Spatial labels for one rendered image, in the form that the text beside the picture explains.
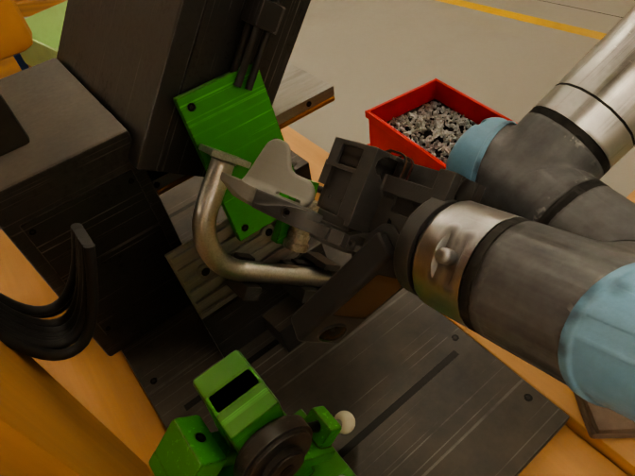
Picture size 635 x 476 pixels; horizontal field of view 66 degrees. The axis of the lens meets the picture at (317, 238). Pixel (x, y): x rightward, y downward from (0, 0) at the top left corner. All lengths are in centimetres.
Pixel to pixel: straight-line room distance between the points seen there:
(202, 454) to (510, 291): 30
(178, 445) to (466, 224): 31
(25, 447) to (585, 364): 35
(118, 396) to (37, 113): 43
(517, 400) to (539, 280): 48
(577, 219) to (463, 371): 42
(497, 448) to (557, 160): 42
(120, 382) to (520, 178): 67
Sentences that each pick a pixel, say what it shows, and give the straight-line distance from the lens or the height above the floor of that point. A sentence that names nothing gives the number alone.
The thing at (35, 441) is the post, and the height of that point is 124.
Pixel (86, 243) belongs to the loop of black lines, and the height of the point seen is 126.
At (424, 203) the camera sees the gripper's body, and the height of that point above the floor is 133.
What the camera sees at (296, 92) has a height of 113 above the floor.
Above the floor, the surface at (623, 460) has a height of 90.
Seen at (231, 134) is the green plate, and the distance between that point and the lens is 65.
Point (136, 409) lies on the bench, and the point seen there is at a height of 88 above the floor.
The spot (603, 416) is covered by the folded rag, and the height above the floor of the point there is 93.
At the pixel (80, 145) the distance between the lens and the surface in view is 66.
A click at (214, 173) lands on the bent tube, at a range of 61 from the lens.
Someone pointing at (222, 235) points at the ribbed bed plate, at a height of 108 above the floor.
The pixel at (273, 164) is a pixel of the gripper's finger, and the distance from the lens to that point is 41.
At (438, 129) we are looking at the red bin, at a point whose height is 89.
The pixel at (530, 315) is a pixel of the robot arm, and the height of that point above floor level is 134.
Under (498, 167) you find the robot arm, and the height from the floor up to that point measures 131.
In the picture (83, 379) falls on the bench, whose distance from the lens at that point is 90.
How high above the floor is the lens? 155
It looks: 46 degrees down
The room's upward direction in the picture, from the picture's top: 10 degrees counter-clockwise
